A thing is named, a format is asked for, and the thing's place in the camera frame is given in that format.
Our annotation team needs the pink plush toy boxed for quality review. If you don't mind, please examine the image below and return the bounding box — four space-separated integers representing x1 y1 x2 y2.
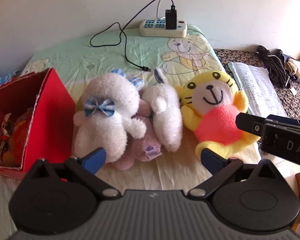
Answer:
115 97 163 170

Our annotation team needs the navy cloth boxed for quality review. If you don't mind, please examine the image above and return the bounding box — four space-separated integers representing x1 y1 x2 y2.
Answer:
277 49 300 63

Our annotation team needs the black charger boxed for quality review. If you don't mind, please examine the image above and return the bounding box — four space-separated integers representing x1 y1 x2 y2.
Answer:
165 4 177 30

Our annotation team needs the black charging cable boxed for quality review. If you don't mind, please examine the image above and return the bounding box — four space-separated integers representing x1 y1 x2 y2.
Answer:
90 0 176 72

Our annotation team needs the bear printed bedsheet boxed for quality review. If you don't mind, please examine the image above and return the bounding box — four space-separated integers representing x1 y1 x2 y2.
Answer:
0 24 263 240

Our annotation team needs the yellow tiger plush toy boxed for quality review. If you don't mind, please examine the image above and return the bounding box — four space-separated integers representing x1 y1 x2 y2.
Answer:
175 70 262 159

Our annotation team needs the brown patterned blanket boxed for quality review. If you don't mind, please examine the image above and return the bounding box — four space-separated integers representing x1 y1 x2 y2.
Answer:
213 49 300 123

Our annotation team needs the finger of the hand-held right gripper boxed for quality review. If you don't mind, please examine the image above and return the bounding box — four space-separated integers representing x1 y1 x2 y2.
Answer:
266 114 300 127
235 112 267 138

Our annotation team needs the white power strip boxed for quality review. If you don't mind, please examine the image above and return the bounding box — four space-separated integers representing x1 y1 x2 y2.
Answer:
139 19 188 38

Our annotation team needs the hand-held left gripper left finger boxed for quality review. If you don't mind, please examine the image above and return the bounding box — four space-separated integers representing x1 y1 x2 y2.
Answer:
27 148 121 200

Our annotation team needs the red cardboard box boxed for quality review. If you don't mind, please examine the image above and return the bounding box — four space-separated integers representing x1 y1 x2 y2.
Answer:
0 67 77 179

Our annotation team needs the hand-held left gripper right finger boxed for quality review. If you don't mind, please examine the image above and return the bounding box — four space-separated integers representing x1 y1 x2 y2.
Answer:
188 149 282 197

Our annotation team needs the open notebook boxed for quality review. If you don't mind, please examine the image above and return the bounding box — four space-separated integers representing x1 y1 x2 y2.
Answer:
227 61 288 117

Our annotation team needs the white plush bunny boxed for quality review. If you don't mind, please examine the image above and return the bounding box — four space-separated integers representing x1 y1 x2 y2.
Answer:
73 70 147 163
142 68 183 153

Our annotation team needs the blue checked cloth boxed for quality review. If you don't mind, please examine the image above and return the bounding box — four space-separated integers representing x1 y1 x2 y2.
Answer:
0 71 21 91

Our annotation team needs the dark striped garment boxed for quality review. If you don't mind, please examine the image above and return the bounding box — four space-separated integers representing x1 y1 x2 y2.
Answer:
257 45 292 88

